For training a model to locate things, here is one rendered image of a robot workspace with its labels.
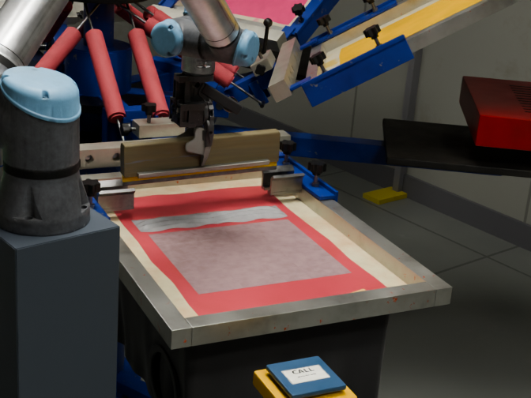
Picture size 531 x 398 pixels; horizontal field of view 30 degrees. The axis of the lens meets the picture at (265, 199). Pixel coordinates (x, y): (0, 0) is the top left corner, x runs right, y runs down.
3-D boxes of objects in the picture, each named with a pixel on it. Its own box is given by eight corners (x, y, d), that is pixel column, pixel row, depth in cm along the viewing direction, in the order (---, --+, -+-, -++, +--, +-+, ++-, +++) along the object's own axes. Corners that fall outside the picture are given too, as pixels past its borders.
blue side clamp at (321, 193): (336, 218, 236) (338, 191, 234) (317, 220, 234) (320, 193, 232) (280, 176, 261) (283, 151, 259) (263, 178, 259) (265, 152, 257)
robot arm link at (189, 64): (208, 49, 224) (222, 58, 217) (207, 69, 225) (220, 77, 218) (176, 50, 220) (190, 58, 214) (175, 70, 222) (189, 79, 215)
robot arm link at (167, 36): (193, 26, 199) (220, 19, 209) (147, 18, 204) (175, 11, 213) (192, 65, 202) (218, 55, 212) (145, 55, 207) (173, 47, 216)
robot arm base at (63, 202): (20, 243, 147) (18, 181, 144) (-24, 210, 158) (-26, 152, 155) (107, 224, 157) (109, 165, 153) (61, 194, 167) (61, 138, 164)
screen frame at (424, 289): (450, 304, 195) (453, 287, 194) (171, 350, 171) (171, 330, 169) (276, 172, 261) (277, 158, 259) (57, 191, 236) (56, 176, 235)
